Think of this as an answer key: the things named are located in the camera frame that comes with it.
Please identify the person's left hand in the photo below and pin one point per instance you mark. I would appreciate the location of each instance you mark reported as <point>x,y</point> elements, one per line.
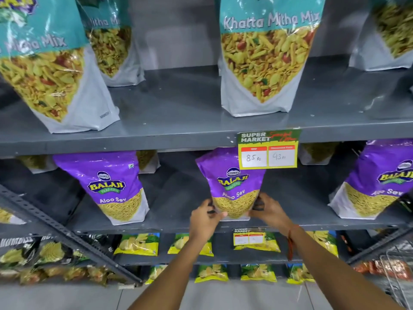
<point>203,222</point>

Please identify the teal mixed snack bag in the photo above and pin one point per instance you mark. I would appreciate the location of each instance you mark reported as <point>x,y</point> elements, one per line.
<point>387,35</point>
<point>261,61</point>
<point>48,70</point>
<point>113,51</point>

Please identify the person's left forearm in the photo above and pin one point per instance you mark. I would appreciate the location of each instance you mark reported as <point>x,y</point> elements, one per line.
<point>171,274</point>

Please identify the person's right forearm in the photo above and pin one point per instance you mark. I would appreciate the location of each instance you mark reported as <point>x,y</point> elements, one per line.
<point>335,274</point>

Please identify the person's right hand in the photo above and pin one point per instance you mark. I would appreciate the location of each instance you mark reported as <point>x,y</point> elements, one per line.
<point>274,213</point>

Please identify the large green yellow price tag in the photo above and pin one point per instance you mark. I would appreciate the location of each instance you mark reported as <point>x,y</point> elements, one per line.
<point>269,148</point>

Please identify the group of yellow chip packets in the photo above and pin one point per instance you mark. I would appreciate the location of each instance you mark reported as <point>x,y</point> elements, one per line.
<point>138,244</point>

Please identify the grey metal shelf board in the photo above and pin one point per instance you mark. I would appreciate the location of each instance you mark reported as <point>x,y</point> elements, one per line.
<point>180,206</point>
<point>222,259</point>
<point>180,119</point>

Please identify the person's right thumb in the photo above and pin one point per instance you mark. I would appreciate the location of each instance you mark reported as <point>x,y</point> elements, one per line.
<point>255,214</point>

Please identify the group of black chip packets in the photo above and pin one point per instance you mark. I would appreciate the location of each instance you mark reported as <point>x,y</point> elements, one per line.
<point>48,255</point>

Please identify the small yellow price tag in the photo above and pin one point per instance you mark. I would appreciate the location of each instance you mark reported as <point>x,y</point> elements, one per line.
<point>248,237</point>

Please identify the person's left thumb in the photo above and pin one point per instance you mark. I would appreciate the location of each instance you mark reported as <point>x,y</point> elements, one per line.
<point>220,216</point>

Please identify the red snack packets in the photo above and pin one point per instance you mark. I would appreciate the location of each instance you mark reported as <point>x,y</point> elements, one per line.
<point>387,267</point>

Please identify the red thread wrist band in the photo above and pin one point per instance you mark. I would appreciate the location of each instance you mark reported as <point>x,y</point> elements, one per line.
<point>291,243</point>

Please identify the grey slotted metal brace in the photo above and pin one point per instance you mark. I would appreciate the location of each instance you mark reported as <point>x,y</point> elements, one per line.
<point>48,225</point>
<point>377,246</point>

